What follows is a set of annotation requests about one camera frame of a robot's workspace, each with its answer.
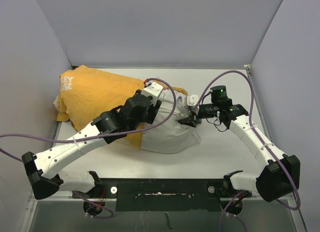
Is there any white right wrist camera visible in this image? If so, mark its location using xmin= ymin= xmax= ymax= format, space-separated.
xmin=184 ymin=94 xmax=199 ymax=112

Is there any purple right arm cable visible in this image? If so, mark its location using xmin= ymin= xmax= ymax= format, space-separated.
xmin=191 ymin=69 xmax=301 ymax=232

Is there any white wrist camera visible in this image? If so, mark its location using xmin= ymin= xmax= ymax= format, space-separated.
xmin=141 ymin=81 xmax=164 ymax=105
xmin=184 ymin=94 xmax=199 ymax=112

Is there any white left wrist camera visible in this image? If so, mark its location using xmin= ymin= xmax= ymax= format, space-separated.
xmin=141 ymin=81 xmax=164 ymax=105

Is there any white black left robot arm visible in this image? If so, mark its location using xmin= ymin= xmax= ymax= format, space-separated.
xmin=22 ymin=88 xmax=163 ymax=200

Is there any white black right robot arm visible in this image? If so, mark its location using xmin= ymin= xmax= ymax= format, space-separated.
xmin=179 ymin=85 xmax=301 ymax=202

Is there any blue yellow Mickey pillowcase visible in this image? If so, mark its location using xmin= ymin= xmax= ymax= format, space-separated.
xmin=52 ymin=64 xmax=189 ymax=150

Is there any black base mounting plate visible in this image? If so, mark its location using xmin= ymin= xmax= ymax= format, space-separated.
xmin=72 ymin=178 xmax=238 ymax=212

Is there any white pillow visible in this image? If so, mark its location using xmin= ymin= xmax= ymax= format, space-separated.
xmin=140 ymin=87 xmax=201 ymax=154

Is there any aluminium frame rail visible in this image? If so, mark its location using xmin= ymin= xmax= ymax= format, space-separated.
xmin=21 ymin=179 xmax=306 ymax=232

